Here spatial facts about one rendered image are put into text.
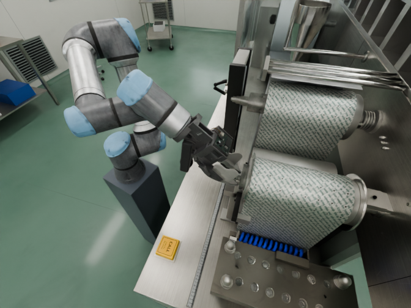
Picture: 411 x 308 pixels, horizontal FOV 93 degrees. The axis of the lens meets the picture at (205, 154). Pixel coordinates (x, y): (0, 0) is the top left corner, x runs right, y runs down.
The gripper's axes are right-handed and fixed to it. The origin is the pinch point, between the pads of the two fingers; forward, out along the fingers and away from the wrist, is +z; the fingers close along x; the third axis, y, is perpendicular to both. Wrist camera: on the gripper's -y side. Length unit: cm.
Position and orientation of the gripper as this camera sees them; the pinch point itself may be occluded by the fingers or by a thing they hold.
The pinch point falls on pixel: (233, 176)
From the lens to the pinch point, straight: 54.8
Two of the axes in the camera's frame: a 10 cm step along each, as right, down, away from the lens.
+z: 7.3, 5.9, 3.3
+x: 2.9, -7.1, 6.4
